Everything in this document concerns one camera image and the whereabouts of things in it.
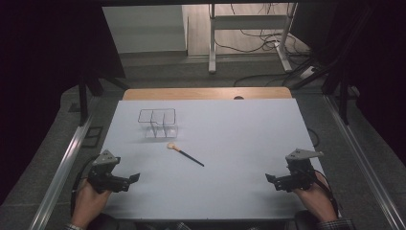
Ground white power strip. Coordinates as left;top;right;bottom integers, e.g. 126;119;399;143
299;65;318;81

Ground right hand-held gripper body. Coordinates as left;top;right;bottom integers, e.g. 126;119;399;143
275;148;325;194

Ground black stand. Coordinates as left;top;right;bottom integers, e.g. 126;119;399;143
288;57;353;127
77;66;130;127

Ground metal rail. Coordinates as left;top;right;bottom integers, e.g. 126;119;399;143
35;116;99;230
323;95;406;230

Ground white metal desk frame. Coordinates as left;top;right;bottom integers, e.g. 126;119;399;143
208;3;299;75

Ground dark curtain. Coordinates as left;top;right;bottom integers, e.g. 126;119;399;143
0;0;126;205
288;0;406;157

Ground black square floor frames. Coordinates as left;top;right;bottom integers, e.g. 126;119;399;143
80;126;104;149

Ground black floor cables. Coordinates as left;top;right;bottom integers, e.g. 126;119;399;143
209;3;320;88

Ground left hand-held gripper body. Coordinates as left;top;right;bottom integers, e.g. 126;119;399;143
87;149;131;195

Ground clear plastic divided organizer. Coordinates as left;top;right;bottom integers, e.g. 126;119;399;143
137;107;179;140

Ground person's left hand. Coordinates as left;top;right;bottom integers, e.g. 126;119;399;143
70;178;113;229

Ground makeup brush with black handle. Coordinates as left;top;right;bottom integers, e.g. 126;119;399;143
167;142;206;168

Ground white cabinet panel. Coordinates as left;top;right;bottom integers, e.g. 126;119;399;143
101;4;190;55

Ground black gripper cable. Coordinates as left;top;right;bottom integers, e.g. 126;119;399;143
70;155;99;217
310;169;340;219

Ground person's right hand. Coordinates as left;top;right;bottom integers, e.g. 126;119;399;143
291;173;339;223

